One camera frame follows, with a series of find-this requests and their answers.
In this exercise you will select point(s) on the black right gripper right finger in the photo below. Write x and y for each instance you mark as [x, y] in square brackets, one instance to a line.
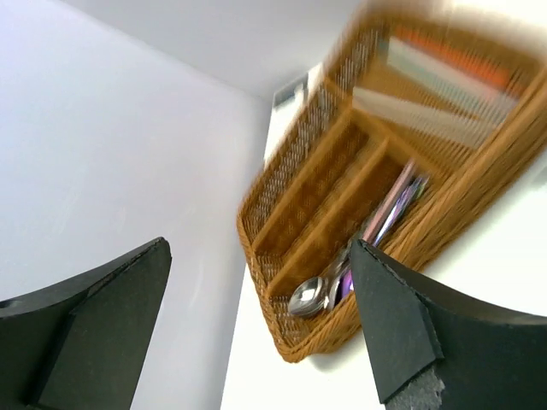
[433, 347]

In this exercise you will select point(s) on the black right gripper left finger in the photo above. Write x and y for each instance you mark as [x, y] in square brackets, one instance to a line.
[81, 343]

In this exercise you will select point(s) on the silver spoon pink handle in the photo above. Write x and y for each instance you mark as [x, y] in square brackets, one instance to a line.
[318, 293]

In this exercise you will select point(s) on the iridescent purple spoon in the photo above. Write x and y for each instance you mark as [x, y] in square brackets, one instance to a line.
[413, 191]

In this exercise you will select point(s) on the clear white chopstick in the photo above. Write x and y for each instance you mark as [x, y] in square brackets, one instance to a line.
[455, 128]

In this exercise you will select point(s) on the orange red chopstick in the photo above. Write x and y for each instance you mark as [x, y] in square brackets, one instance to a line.
[478, 66]

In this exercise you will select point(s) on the brown wicker cutlery tray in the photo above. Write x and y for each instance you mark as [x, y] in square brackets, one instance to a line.
[337, 163]

